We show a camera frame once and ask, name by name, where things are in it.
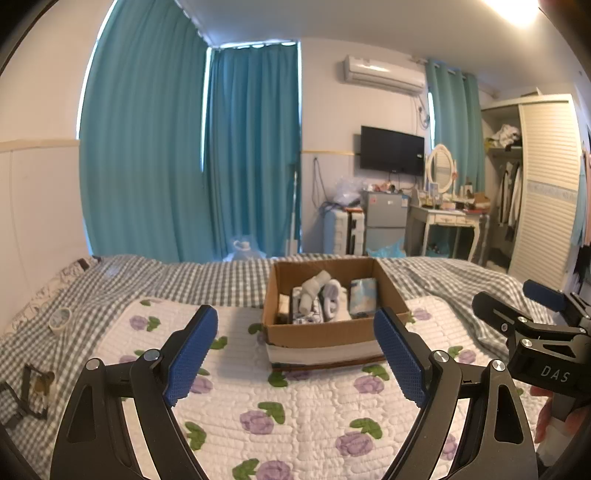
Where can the white printed pillow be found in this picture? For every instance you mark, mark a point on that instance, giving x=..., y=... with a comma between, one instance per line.
x=55, y=288

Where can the tape roll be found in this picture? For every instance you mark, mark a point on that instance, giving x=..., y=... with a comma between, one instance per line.
x=60, y=320

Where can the white dressing table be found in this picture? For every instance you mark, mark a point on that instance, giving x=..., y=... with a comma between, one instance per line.
x=443, y=217

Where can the white mop pole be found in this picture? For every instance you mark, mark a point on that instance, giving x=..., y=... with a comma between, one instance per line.
x=294, y=207

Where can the floral quilted mat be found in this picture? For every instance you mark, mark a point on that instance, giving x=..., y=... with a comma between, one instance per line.
x=300, y=415

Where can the folded clothes pile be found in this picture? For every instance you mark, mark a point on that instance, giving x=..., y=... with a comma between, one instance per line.
x=505, y=136

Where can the blue plastic bag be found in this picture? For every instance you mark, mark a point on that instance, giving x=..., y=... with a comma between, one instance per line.
x=388, y=248

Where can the grey mini fridge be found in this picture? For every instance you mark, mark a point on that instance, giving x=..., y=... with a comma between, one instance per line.
x=385, y=212

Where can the narrow teal curtain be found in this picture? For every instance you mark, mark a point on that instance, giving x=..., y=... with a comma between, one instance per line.
x=455, y=120

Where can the white sock with navy cuff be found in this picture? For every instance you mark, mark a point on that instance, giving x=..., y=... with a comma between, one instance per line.
x=311, y=288

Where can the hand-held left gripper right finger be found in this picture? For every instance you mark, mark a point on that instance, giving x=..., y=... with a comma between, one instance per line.
x=401, y=360

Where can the blue white tissue pack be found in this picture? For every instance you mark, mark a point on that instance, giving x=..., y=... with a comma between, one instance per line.
x=362, y=297

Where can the teal corner curtain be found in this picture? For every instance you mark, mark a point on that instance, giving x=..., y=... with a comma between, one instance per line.
x=251, y=147

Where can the cardboard box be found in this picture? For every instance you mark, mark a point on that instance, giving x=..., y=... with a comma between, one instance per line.
x=323, y=339

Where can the black folding stand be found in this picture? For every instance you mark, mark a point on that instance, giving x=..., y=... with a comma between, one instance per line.
x=34, y=392

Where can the white slatted wardrobe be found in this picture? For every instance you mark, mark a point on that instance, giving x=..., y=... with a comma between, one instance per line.
x=547, y=194

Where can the clear plastic water jug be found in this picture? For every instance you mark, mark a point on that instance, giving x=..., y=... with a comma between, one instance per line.
x=247, y=247

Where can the white suitcase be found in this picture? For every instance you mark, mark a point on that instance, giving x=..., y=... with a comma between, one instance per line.
x=334, y=230

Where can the wide teal curtain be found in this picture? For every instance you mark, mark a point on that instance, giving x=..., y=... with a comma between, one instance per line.
x=143, y=138

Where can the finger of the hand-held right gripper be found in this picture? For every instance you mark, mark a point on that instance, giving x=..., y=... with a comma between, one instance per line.
x=496, y=314
x=545, y=294

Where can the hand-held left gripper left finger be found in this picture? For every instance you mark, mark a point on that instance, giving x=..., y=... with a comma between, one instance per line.
x=191, y=355

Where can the small white sock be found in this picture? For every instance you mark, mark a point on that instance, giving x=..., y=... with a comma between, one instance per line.
x=332, y=297

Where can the hanging light blue garment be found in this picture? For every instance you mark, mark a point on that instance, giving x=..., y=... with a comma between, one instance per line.
x=581, y=203

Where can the white air conditioner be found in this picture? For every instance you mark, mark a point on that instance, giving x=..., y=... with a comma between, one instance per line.
x=383, y=74

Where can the person's right hand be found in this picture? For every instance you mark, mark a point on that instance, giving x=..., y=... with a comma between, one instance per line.
x=545, y=420

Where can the oval white vanity mirror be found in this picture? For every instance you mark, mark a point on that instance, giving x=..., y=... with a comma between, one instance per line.
x=441, y=166

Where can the clear plastic bag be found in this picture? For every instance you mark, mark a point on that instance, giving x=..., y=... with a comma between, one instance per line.
x=347, y=191

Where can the hanging clothes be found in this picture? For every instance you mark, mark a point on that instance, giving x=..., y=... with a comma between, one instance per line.
x=510, y=198

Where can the black wall television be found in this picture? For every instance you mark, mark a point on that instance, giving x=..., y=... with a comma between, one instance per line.
x=392, y=150

